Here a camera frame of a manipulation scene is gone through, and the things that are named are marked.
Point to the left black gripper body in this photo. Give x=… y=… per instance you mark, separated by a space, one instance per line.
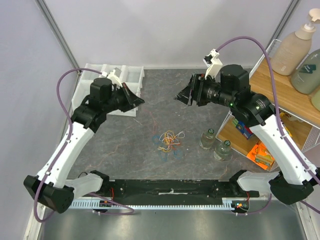
x=119 y=100

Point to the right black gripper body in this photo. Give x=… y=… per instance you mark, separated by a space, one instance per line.
x=198 y=90

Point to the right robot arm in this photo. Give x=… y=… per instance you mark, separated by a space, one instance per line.
x=297 y=176

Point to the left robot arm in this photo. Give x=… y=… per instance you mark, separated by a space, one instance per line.
x=50 y=186

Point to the white compartment tray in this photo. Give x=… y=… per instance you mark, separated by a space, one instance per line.
x=131 y=75

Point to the glass bottle green cap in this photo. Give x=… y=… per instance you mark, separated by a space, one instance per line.
x=222 y=151
x=207 y=139

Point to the blue snack box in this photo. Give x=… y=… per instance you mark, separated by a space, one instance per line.
x=242 y=128

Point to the yellow candy bag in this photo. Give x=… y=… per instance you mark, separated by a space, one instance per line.
x=284 y=120

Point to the orange snack box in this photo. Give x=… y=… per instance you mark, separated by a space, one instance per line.
x=260 y=155

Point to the beige pump bottle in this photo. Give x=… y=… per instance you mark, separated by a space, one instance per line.
x=295 y=46

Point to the green soap bottle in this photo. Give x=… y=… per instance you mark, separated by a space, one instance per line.
x=307 y=77

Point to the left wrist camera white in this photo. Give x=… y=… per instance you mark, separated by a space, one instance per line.
x=114 y=76

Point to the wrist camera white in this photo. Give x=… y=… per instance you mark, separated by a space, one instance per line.
x=114 y=76
x=213 y=64

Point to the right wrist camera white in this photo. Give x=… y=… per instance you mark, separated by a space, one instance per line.
x=213 y=64

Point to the white wire shelf rack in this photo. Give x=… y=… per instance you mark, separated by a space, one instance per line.
x=277 y=100

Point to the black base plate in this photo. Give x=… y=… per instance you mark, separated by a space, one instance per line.
x=172 y=191

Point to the white cable duct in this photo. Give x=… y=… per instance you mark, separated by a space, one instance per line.
x=99 y=204

